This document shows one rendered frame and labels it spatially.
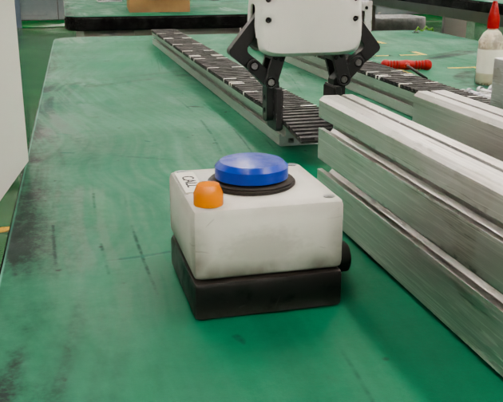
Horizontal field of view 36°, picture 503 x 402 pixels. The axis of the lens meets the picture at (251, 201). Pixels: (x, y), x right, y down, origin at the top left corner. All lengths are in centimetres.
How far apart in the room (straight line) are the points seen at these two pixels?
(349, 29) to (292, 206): 36
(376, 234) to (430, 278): 7
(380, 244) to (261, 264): 10
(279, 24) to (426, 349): 40
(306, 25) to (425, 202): 34
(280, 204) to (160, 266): 11
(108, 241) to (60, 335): 13
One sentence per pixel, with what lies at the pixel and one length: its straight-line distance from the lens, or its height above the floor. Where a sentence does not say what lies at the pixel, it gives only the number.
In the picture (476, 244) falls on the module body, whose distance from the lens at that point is 37.
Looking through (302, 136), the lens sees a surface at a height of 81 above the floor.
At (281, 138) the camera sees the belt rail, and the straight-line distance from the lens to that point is 77.
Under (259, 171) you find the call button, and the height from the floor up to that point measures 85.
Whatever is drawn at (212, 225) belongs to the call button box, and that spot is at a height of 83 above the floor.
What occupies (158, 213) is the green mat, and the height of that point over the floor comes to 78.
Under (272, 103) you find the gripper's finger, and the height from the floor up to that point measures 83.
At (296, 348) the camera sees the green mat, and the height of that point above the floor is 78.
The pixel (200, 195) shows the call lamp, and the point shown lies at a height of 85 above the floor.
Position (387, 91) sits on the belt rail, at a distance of 99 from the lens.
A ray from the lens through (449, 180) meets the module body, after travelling 39.
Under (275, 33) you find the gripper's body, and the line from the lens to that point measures 71.
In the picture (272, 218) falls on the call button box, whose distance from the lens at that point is 39.
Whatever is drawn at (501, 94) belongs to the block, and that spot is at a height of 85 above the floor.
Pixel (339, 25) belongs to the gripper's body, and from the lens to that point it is 73.
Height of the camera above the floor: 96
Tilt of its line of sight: 18 degrees down
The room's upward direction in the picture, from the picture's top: straight up
